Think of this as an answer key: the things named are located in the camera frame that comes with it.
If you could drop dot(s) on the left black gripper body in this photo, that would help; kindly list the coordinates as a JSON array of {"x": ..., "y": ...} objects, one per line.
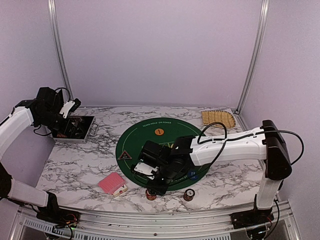
[{"x": 48, "y": 121}]

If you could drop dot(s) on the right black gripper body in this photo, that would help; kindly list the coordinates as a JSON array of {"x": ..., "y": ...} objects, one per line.
[{"x": 168, "y": 176}]

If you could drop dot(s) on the blue small blind button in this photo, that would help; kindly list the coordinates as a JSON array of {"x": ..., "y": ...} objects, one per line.
[{"x": 192, "y": 175}]

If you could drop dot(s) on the orange big blind button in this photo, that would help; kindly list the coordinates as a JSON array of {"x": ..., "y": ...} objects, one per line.
[{"x": 159, "y": 131}]

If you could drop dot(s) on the black triangular all-in button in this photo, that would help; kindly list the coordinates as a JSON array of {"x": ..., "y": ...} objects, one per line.
[{"x": 124, "y": 156}]

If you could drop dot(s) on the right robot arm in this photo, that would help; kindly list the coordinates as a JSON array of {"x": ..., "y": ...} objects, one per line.
[{"x": 263, "y": 143}]

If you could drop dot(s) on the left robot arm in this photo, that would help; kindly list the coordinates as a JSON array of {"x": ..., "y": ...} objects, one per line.
[{"x": 10, "y": 128}]

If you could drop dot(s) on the round green poker mat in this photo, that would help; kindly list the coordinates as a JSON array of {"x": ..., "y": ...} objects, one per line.
[{"x": 177, "y": 133}]

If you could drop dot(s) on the dark red poker chip stack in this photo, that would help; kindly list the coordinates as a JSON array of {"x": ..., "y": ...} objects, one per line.
[{"x": 189, "y": 194}]

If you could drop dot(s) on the aluminium poker chip case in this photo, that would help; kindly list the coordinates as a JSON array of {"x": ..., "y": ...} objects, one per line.
[{"x": 76, "y": 129}]

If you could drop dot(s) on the white red card box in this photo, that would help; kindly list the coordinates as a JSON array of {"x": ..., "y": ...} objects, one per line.
[{"x": 122, "y": 189}]

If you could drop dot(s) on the woven bamboo tray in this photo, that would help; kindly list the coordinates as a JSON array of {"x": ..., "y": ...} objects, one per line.
[{"x": 221, "y": 116}]

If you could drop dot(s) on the pink playing card deck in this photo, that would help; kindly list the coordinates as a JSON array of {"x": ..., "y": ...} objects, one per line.
[{"x": 111, "y": 183}]

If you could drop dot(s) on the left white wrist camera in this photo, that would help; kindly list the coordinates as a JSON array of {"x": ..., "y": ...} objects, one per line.
[{"x": 69, "y": 107}]

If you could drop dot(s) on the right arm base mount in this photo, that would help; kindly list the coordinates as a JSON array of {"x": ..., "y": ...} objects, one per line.
[{"x": 250, "y": 218}]

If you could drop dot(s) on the left aluminium frame post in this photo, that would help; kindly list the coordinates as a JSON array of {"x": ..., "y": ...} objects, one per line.
[{"x": 58, "y": 45}]

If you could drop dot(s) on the aluminium frame post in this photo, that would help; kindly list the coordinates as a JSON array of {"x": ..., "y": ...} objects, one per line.
[
  {"x": 58, "y": 45},
  {"x": 261, "y": 29}
]

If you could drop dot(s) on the front aluminium rail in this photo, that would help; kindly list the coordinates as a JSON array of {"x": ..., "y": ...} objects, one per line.
[{"x": 106, "y": 225}]

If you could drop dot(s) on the right aluminium frame post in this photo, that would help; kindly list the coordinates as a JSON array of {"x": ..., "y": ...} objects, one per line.
[{"x": 261, "y": 29}]

